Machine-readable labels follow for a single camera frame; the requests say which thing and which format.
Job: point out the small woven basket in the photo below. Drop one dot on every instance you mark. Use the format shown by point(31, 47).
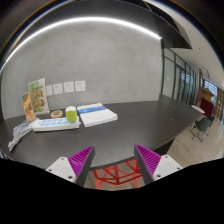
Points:
point(56, 114)

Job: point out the white wall plate behind menu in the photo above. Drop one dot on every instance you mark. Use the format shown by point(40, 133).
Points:
point(49, 90)

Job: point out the green food menu stand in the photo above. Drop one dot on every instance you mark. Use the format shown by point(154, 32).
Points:
point(37, 91)

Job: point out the white book with blue stripe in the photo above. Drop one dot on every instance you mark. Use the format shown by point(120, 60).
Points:
point(95, 114)

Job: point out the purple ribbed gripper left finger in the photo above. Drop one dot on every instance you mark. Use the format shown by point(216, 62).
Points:
point(74, 168)

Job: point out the white wall socket middle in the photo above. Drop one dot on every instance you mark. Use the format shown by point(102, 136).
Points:
point(68, 87)

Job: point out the red wooden kiosk background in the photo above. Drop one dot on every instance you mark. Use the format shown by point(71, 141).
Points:
point(206, 102)

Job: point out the dark chair in background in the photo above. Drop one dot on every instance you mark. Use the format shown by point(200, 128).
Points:
point(200, 127)

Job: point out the white wall socket left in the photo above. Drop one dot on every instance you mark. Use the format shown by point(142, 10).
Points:
point(58, 88)

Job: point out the curved ceiling light strip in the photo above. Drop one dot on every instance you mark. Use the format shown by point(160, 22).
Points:
point(81, 20)

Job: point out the white box with blue squares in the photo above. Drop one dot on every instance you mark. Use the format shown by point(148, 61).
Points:
point(55, 124)

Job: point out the white wall socket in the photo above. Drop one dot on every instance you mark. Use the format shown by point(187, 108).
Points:
point(80, 86)
point(68, 87)
point(58, 88)

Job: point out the red metal stool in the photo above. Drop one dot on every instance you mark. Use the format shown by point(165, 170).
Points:
point(118, 175)

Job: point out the white wall socket right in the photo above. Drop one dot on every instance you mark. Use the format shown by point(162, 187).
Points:
point(80, 86)

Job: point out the orange food menu stand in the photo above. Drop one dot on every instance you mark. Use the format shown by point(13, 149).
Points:
point(27, 106)

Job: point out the folded newspaper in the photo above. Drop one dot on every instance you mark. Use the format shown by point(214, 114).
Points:
point(20, 131)

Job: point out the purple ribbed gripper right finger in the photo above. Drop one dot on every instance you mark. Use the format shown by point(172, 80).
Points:
point(154, 166)

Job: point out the green cup with white lid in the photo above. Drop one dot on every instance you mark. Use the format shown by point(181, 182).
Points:
point(71, 114)

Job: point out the white round table background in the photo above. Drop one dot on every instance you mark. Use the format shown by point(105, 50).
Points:
point(198, 109)

